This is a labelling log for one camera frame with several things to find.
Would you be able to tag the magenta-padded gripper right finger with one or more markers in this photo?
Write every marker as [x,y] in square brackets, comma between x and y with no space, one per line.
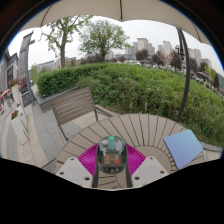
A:
[136,160]

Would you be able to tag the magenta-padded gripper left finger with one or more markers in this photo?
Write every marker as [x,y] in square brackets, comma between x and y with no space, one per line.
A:
[87,158]

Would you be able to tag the transparent green computer mouse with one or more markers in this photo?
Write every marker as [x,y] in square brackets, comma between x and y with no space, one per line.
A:
[111,156]

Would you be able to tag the blue rectangular mouse pad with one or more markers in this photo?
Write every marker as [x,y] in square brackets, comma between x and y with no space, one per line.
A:
[184,148]

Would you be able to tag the brown slatted chair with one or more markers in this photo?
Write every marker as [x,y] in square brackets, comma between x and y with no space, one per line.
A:
[71,105]

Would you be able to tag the green hedge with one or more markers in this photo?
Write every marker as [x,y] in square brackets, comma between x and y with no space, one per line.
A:
[133,90]

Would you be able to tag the white planter box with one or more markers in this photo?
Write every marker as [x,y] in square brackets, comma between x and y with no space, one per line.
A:
[18,128]

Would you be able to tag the thin-crowned tree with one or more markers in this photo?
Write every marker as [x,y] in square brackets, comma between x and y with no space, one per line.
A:
[62,46]

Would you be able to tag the grey sign pillar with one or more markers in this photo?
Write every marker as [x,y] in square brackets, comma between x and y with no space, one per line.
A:
[23,63]

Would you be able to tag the distant high-rise buildings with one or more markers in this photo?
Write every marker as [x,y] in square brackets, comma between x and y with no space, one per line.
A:
[143,45]

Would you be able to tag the dense round-crowned tree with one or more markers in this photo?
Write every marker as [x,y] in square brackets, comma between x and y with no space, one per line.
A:
[101,36]

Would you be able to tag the beige patio umbrella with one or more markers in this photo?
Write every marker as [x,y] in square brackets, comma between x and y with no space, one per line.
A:
[116,8]

